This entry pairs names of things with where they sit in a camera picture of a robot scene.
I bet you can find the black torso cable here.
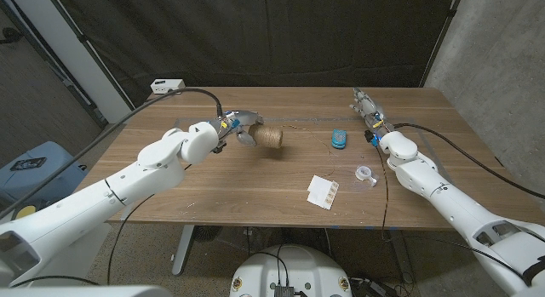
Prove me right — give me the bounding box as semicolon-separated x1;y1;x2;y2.
254;244;291;288

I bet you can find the yellow black shoe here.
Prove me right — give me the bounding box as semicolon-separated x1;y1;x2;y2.
10;203;39;221

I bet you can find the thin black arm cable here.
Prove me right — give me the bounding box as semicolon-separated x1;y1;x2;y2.
376;146;391;241
10;163;192;288

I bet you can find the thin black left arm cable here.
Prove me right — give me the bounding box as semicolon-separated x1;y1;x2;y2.
10;163;192;288

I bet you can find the clear tape roll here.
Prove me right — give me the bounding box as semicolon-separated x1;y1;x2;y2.
355;164;379;187

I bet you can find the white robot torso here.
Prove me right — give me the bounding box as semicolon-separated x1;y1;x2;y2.
229;244;353;297

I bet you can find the black backdrop stand pole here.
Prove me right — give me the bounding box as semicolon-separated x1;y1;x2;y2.
42;0;138;115
419;0;465;89

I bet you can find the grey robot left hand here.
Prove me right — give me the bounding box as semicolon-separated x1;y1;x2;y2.
212;109;265;156

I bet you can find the grey metal table leg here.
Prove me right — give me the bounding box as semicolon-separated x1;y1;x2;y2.
171;224;196;276
387;228;416;285

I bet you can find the black backdrop curtain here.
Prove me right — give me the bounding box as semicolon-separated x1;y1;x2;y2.
50;0;465;111

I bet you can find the blue plastic bin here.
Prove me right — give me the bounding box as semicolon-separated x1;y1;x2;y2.
0;140;89;207

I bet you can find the black flat device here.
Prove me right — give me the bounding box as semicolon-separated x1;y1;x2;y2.
9;157;48;172

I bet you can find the white sticker sheet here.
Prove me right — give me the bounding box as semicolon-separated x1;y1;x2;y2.
307;174;341;211

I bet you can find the black wall hook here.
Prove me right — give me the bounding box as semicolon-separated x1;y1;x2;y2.
0;27;26;46

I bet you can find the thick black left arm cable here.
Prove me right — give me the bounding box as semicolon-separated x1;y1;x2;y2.
0;87;225;220

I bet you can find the jute twine strand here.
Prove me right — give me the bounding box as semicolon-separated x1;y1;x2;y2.
278;124;336;180

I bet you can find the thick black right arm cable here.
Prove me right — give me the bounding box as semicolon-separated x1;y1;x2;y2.
393;123;545;201

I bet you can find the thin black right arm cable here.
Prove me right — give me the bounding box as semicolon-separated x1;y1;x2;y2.
376;146;391;241

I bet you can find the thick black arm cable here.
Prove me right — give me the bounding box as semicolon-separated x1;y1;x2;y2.
393;123;545;201
0;87;225;220

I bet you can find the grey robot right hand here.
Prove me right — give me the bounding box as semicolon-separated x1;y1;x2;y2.
349;87;395;147

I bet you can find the black metal wall rail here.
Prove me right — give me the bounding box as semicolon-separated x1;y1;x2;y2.
0;0;108;129

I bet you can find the brown jute twine spool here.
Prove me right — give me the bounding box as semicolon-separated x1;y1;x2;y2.
248;123;284;150

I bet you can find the white floor power strip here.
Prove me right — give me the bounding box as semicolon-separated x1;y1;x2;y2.
348;277;399;297

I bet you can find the white power box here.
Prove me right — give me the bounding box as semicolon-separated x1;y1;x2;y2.
150;78;186;95

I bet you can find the black ribbed round object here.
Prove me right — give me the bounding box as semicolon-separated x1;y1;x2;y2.
193;225;223;243

